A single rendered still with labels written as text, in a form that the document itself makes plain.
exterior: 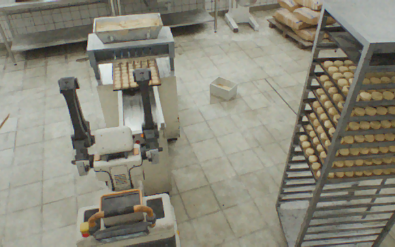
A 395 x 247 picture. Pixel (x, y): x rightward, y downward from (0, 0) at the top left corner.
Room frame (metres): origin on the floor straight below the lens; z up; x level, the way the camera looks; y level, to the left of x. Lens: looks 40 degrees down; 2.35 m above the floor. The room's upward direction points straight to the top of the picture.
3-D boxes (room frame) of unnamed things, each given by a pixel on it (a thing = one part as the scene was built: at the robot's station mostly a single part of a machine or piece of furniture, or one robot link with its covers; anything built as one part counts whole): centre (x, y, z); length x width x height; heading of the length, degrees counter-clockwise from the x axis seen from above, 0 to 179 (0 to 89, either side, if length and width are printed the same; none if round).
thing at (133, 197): (1.06, 0.45, 0.87); 0.23 x 0.15 x 0.11; 103
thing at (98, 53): (2.60, 0.63, 1.01); 0.72 x 0.33 x 0.34; 103
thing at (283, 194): (1.59, -0.93, 0.33); 0.64 x 0.03 x 0.03; 95
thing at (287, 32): (5.34, -1.78, 0.06); 1.20 x 0.80 x 0.11; 22
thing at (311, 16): (5.07, -1.87, 0.47); 0.72 x 0.42 x 0.17; 115
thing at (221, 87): (3.47, -0.27, 0.08); 0.30 x 0.22 x 0.16; 54
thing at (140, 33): (2.60, 0.63, 1.25); 0.56 x 0.29 x 0.14; 103
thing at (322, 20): (1.60, -0.62, 0.97); 0.03 x 0.03 x 1.70; 5
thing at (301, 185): (1.59, -0.93, 0.42); 0.64 x 0.03 x 0.03; 95
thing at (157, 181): (2.10, 0.51, 0.45); 0.70 x 0.34 x 0.90; 13
